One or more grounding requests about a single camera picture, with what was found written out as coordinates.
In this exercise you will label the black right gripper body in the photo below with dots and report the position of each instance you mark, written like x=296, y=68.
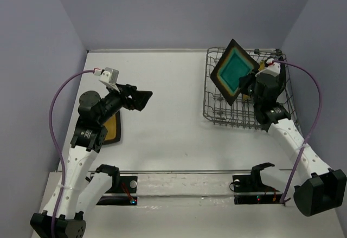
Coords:
x=256, y=103

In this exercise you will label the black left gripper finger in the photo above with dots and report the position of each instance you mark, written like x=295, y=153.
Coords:
x=127, y=90
x=139, y=99

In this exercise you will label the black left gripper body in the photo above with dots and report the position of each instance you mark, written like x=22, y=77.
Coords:
x=115, y=101

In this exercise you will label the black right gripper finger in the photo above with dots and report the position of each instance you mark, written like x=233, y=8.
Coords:
x=245, y=89
x=247, y=80

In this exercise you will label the black plate with green centre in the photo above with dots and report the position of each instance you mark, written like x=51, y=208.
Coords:
x=234, y=64

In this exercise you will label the black floral square plate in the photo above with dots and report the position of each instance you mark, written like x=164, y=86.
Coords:
x=282, y=78

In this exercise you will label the green yellow woven-pattern plate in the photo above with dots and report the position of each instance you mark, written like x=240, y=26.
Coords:
x=246, y=97

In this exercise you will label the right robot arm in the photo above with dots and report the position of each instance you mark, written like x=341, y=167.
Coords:
x=322, y=188

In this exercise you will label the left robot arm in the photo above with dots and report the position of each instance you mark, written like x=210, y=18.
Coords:
x=64, y=214

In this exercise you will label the black plate with yellow centre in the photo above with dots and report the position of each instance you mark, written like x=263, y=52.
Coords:
x=113, y=125

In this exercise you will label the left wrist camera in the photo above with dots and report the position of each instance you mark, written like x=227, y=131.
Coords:
x=109, y=77

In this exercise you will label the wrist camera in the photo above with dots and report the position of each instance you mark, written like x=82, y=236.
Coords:
x=270, y=67
x=109, y=77

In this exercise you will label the grey wire dish rack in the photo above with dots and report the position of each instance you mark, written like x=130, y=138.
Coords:
x=241, y=114

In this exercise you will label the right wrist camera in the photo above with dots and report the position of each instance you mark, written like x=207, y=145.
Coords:
x=270, y=67

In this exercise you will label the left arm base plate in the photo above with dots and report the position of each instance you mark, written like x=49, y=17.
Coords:
x=125, y=194

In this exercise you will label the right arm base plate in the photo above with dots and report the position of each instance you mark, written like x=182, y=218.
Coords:
x=248, y=190

